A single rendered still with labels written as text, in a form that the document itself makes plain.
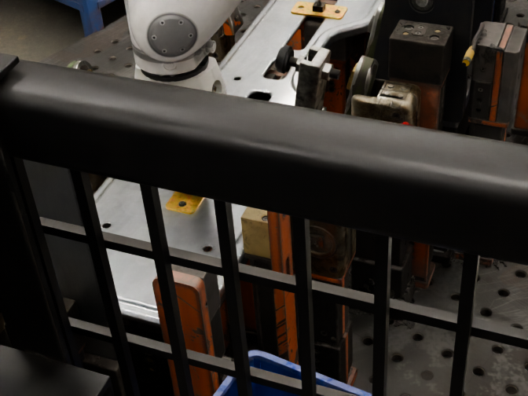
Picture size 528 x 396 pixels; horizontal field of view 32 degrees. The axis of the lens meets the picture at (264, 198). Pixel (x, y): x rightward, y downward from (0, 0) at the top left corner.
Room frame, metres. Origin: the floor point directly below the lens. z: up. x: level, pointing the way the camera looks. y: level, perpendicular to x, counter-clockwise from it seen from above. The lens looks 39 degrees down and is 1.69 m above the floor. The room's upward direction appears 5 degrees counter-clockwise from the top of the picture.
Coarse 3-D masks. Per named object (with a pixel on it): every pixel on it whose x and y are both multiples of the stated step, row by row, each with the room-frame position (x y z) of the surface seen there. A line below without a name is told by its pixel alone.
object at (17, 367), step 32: (0, 64) 0.24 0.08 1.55; (0, 128) 0.23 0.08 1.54; (0, 160) 0.23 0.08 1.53; (0, 192) 0.23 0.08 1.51; (0, 224) 0.24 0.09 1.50; (0, 256) 0.24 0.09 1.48; (32, 256) 0.23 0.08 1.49; (0, 288) 0.24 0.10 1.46; (32, 288) 0.23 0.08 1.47; (32, 320) 0.24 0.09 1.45; (0, 352) 0.24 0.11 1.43; (32, 352) 0.24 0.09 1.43; (64, 352) 0.23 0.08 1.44; (0, 384) 0.22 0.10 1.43; (32, 384) 0.22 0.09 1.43; (64, 384) 0.22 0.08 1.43; (96, 384) 0.22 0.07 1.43
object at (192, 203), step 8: (176, 192) 0.86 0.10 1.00; (168, 200) 0.85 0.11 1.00; (176, 200) 0.85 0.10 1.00; (184, 200) 0.84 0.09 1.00; (192, 200) 0.84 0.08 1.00; (200, 200) 0.84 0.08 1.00; (168, 208) 0.83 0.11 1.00; (176, 208) 0.83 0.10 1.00; (184, 208) 0.83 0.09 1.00; (192, 208) 0.83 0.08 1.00
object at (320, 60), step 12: (288, 48) 0.81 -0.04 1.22; (312, 48) 0.81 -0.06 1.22; (324, 48) 0.81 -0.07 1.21; (276, 60) 0.80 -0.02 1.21; (288, 60) 0.80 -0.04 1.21; (300, 60) 0.80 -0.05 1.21; (312, 60) 0.79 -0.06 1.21; (324, 60) 0.79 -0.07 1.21; (300, 72) 0.79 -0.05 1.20; (312, 72) 0.78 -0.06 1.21; (324, 72) 0.79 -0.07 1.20; (336, 72) 0.79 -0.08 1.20; (300, 84) 0.79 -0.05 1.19; (312, 84) 0.78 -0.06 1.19; (324, 84) 0.81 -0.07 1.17; (300, 96) 0.79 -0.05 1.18; (312, 96) 0.78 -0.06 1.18
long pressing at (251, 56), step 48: (288, 0) 1.33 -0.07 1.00; (384, 0) 1.30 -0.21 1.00; (240, 48) 1.19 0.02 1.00; (240, 96) 1.07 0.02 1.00; (288, 96) 1.06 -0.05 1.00; (96, 192) 0.88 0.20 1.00; (144, 240) 0.78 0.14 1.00; (192, 240) 0.78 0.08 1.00; (240, 240) 0.77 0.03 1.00; (144, 288) 0.70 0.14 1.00
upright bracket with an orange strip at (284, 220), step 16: (272, 224) 0.70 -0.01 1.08; (288, 224) 0.72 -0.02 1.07; (272, 240) 0.70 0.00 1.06; (288, 240) 0.71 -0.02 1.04; (272, 256) 0.70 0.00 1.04; (288, 256) 0.71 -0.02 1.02; (288, 272) 0.71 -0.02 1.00; (288, 304) 0.70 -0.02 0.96; (288, 320) 0.70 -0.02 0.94; (288, 336) 0.70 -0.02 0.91; (288, 352) 0.69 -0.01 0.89
